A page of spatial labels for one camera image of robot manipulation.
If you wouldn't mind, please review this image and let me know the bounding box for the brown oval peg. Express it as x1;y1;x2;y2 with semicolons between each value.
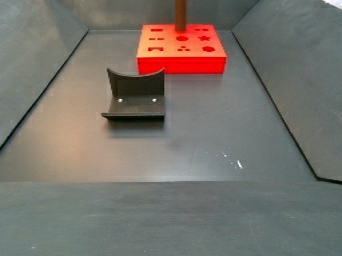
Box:
175;0;187;32

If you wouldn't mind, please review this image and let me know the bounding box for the black curved holder stand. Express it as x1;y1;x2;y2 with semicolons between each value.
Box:
101;69;165;120

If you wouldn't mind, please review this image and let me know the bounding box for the red shape sorter box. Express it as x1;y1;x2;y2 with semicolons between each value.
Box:
136;24;227;74

